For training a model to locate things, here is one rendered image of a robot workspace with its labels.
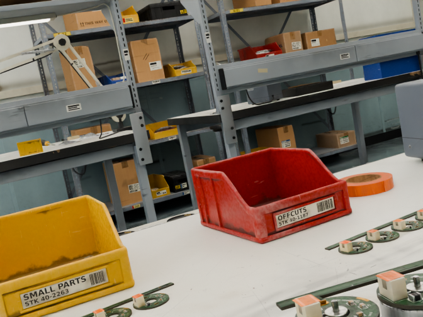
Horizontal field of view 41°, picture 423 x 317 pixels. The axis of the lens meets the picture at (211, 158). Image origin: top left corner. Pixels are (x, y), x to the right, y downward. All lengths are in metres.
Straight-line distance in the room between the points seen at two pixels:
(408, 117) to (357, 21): 5.26
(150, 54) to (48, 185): 1.30
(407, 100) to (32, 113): 1.90
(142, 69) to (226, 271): 3.95
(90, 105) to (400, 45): 1.76
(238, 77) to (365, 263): 2.35
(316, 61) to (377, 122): 3.11
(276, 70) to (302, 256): 2.42
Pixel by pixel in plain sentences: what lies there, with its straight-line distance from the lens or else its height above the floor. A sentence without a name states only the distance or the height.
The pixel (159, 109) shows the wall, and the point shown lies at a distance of 4.79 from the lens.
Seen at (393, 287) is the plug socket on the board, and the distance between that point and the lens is 0.18.
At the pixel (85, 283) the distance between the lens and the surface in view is 0.43.
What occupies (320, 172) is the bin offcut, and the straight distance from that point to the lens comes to 0.54.
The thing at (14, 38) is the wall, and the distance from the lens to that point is 4.61.
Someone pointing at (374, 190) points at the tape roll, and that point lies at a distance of 0.58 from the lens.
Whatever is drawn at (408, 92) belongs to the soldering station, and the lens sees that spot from 0.69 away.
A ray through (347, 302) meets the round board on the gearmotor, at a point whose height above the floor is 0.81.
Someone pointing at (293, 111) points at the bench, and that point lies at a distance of 2.94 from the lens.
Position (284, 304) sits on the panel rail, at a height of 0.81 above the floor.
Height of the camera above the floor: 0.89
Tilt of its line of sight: 7 degrees down
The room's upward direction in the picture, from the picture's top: 11 degrees counter-clockwise
